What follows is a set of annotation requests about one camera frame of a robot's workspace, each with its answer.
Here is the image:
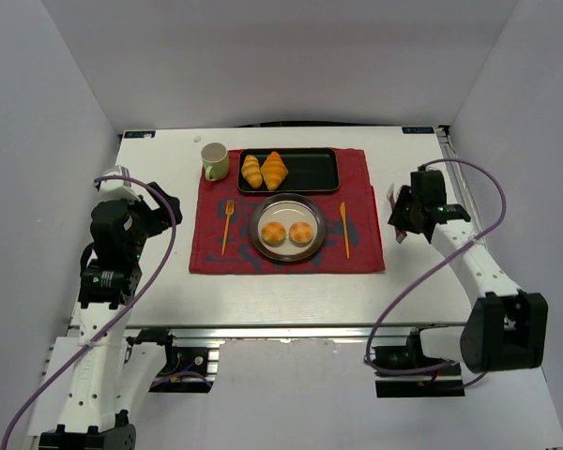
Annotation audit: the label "metal serving tongs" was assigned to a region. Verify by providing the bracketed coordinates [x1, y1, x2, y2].
[387, 184, 406, 244]

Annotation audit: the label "round bread bun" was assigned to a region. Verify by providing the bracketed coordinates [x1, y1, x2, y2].
[261, 221, 286, 247]
[289, 221, 314, 246]

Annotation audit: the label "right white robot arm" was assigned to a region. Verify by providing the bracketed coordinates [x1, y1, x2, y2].
[388, 186, 548, 373]

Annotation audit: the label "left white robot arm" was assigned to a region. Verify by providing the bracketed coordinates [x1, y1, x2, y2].
[38, 175, 182, 449]

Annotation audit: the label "orange plastic knife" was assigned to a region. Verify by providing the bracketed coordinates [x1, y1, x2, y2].
[340, 202, 350, 259]

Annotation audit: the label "red patterned placemat cloth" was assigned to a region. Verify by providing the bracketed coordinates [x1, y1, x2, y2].
[189, 148, 386, 275]

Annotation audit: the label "orange plastic fork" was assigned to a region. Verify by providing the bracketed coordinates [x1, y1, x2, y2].
[221, 199, 235, 256]

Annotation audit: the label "right blue table label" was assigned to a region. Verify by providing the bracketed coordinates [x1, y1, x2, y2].
[402, 127, 435, 135]

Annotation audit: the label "blue table label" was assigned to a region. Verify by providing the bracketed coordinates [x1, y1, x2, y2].
[123, 130, 156, 140]
[402, 127, 435, 135]

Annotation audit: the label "pale green mug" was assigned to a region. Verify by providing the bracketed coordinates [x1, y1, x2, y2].
[201, 142, 230, 182]

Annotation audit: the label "left blue table label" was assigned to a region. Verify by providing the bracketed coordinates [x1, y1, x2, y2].
[123, 130, 156, 140]

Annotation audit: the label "left striped croissant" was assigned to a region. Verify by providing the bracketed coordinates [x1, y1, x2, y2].
[241, 155, 263, 189]

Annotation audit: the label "striped croissant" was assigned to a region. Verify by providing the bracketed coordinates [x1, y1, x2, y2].
[261, 151, 288, 191]
[241, 155, 263, 189]

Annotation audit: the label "black rectangular tray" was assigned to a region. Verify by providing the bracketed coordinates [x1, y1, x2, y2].
[237, 147, 340, 195]

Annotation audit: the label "dark rimmed white plate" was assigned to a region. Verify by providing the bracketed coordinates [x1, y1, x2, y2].
[248, 193, 327, 263]

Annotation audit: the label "right striped croissant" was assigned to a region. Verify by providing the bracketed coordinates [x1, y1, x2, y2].
[261, 151, 288, 191]

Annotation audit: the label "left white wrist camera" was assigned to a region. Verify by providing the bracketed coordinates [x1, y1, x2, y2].
[96, 165, 140, 202]

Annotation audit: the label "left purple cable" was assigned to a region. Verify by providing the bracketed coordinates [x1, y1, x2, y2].
[0, 175, 183, 450]

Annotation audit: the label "aluminium table frame rail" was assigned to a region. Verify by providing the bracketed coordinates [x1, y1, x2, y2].
[434, 125, 512, 337]

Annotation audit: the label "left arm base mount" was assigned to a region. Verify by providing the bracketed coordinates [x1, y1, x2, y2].
[125, 327, 214, 394]

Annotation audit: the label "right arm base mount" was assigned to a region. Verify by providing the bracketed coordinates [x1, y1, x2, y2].
[370, 344, 465, 399]

